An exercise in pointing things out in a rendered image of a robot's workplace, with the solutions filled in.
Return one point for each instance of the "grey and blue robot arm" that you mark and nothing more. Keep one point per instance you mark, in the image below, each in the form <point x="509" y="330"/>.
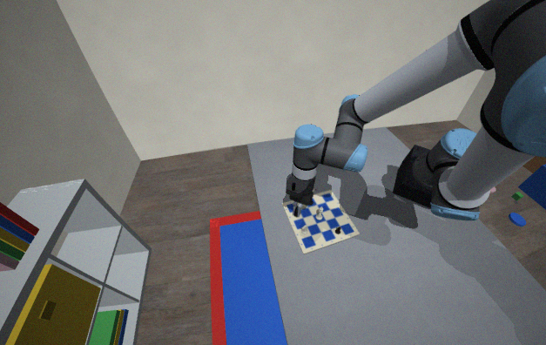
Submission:
<point x="517" y="51"/>

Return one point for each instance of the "blue and cream chessboard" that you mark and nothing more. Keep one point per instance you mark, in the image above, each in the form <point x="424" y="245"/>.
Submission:
<point x="320" y="233"/>

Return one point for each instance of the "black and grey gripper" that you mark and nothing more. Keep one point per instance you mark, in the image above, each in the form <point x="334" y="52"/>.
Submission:
<point x="300" y="183"/>

